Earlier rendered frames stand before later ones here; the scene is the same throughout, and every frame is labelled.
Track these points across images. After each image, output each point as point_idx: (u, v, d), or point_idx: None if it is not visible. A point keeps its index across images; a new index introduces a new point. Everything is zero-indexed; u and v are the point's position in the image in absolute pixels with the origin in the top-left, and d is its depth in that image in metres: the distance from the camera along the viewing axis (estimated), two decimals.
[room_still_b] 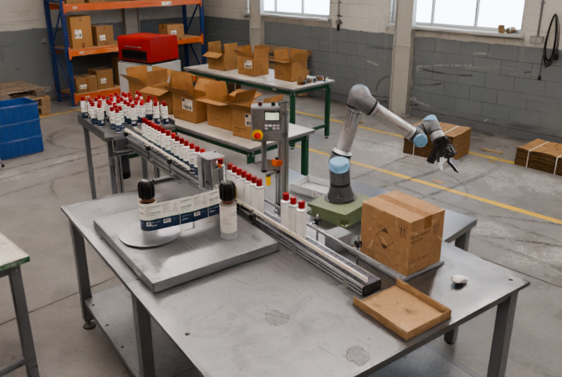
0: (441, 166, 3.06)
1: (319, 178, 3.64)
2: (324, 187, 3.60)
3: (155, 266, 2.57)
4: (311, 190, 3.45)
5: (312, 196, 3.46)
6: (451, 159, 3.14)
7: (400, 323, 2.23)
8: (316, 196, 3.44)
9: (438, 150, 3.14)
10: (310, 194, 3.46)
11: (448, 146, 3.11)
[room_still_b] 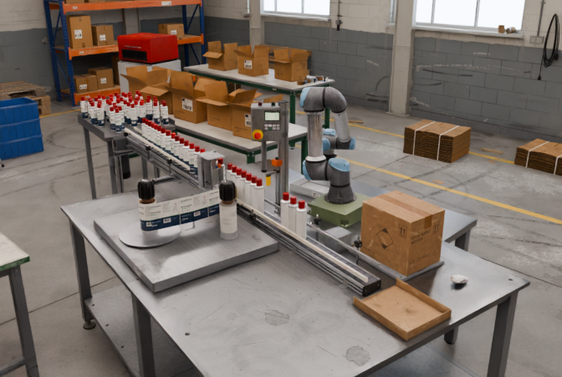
0: (324, 181, 3.60)
1: None
2: (324, 187, 3.60)
3: (155, 266, 2.57)
4: (311, 189, 3.45)
5: (312, 196, 3.46)
6: None
7: (400, 323, 2.23)
8: (316, 196, 3.44)
9: None
10: (310, 194, 3.46)
11: None
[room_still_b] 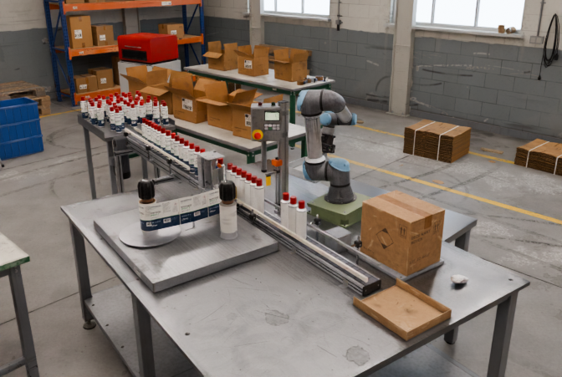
0: None
1: None
2: None
3: (155, 266, 2.57)
4: (302, 171, 3.43)
5: (303, 178, 3.44)
6: (325, 154, 3.58)
7: (400, 323, 2.23)
8: (307, 179, 3.42)
9: (321, 143, 3.54)
10: (302, 175, 3.44)
11: (330, 145, 3.52)
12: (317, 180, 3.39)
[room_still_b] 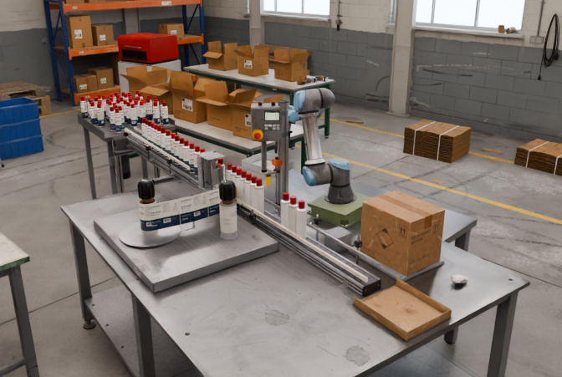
0: None
1: (272, 155, 3.69)
2: None
3: (155, 266, 2.57)
4: (259, 166, 3.50)
5: (261, 173, 3.52)
6: None
7: (400, 323, 2.23)
8: (264, 173, 3.49)
9: None
10: (259, 170, 3.52)
11: None
12: (273, 175, 3.47)
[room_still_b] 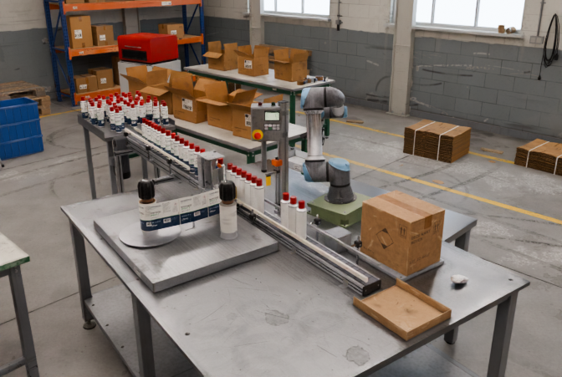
0: None
1: (303, 152, 3.76)
2: None
3: (155, 266, 2.57)
4: (293, 162, 3.57)
5: (293, 169, 3.58)
6: None
7: (400, 323, 2.23)
8: (298, 169, 3.56)
9: None
10: (292, 166, 3.59)
11: None
12: None
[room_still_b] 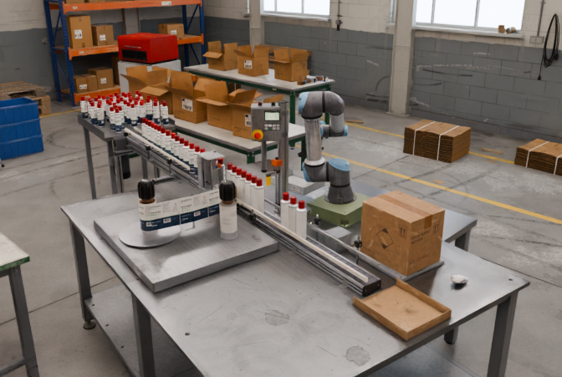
0: None
1: (302, 171, 3.57)
2: (307, 181, 3.53)
3: (155, 266, 2.57)
4: (290, 183, 3.39)
5: (292, 191, 3.40)
6: None
7: (400, 323, 2.23)
8: (295, 191, 3.37)
9: None
10: (290, 188, 3.40)
11: None
12: (305, 192, 3.35)
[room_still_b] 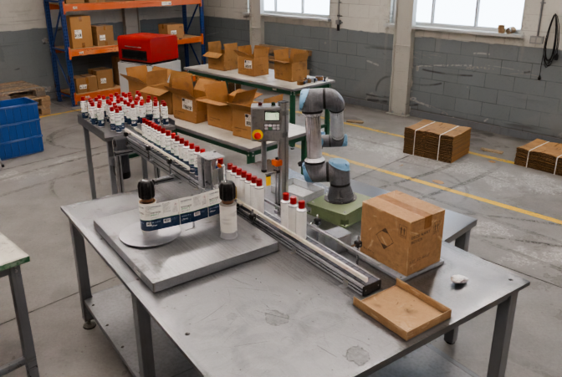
0: (307, 184, 3.55)
1: (302, 180, 3.59)
2: (307, 191, 3.55)
3: (155, 266, 2.57)
4: (290, 192, 3.41)
5: None
6: None
7: (400, 323, 2.23)
8: None
9: None
10: (289, 196, 3.42)
11: None
12: (304, 201, 3.37)
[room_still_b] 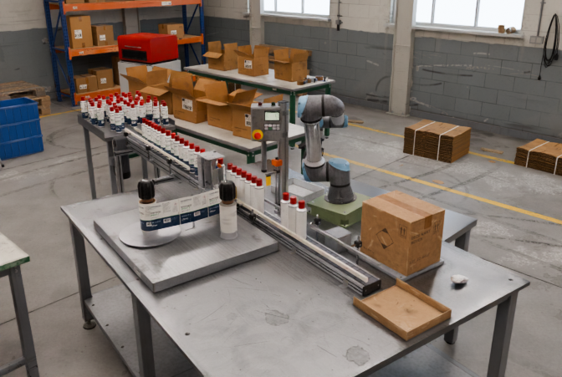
0: (303, 164, 3.46)
1: (302, 180, 3.59)
2: (307, 191, 3.55)
3: (155, 266, 2.57)
4: (290, 192, 3.41)
5: None
6: None
7: (400, 323, 2.23)
8: None
9: None
10: (289, 196, 3.42)
11: None
12: (304, 201, 3.37)
